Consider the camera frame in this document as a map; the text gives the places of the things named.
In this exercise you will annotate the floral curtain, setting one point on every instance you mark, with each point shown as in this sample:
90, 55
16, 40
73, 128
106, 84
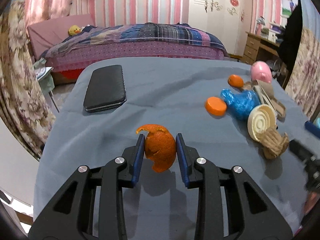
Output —
24, 109
303, 84

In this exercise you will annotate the black leather wallet case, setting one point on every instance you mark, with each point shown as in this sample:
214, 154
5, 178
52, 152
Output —
106, 89

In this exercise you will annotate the orange peel piece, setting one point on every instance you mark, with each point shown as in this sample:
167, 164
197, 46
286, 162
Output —
160, 146

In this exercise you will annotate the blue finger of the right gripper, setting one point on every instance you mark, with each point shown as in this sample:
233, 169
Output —
309, 126

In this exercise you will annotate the brown cardboard piece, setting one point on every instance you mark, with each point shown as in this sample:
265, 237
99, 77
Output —
268, 88

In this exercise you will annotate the pink piggy bank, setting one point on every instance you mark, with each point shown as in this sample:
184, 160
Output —
261, 71

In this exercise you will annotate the yellow duck plush toy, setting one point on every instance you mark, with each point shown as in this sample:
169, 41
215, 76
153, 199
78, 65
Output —
73, 30

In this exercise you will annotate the wooden desk with drawers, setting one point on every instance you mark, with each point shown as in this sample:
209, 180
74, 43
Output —
258, 48

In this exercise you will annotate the orange bottle cap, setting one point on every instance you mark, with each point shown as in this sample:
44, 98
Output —
215, 106

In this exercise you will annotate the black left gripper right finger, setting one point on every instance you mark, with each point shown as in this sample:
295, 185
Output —
230, 204

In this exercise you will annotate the floral curtain left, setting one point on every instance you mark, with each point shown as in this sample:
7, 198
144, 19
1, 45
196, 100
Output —
24, 109

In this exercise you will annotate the black hanging garment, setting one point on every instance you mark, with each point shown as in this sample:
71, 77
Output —
288, 48

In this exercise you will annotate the blue plastic bag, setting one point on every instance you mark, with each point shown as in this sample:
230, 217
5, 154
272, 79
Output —
240, 105

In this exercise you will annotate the grey blue bed sheet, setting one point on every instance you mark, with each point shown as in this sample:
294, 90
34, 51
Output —
166, 97

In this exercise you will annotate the small side table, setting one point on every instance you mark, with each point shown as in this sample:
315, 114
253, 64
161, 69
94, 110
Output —
45, 79

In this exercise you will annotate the floral curtain right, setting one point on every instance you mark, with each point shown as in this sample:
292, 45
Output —
303, 84

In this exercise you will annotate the small orange tangerine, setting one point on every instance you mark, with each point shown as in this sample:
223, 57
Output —
235, 81

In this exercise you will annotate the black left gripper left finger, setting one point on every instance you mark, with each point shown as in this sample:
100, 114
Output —
89, 205

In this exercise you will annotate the bed with patchwork quilt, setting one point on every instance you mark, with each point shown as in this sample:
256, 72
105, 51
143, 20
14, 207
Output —
70, 55

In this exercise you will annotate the white wardrobe with decals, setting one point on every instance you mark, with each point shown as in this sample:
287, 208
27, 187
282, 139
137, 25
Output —
228, 20

